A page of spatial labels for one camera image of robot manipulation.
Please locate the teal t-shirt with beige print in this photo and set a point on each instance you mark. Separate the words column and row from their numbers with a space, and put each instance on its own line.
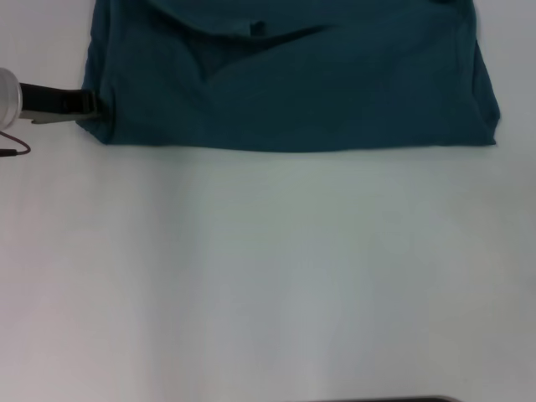
column 293, row 84

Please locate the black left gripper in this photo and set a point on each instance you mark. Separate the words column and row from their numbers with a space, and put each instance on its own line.
column 50, row 102

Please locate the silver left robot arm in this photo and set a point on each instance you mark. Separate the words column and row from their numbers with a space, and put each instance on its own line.
column 8, row 97

